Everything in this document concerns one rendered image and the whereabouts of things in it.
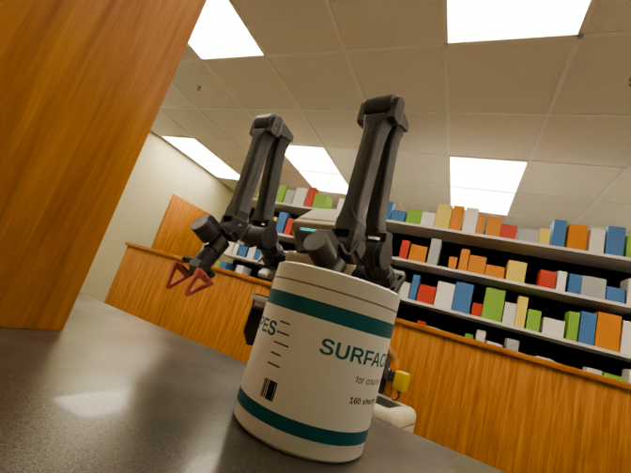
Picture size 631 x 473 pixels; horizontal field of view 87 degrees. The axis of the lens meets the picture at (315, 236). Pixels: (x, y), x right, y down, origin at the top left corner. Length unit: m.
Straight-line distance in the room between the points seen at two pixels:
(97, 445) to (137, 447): 0.02
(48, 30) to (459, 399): 2.11
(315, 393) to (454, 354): 1.87
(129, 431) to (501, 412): 2.01
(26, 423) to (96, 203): 0.29
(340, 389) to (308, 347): 0.04
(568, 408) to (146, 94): 2.15
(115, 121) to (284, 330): 0.35
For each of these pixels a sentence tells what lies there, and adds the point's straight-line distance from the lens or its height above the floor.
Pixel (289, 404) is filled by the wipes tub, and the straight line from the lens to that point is 0.30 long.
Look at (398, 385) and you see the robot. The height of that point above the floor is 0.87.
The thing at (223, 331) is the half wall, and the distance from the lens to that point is 2.66.
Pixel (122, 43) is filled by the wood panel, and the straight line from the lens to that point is 0.53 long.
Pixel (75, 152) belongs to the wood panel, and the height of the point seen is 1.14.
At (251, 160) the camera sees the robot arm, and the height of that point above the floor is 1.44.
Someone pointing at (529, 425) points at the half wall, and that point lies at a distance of 2.20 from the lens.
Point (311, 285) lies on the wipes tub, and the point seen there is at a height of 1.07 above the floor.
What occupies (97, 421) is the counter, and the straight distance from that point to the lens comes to 0.30.
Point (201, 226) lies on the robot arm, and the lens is 1.01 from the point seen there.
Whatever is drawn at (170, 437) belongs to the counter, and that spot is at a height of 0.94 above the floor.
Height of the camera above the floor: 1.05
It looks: 12 degrees up
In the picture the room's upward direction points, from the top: 17 degrees clockwise
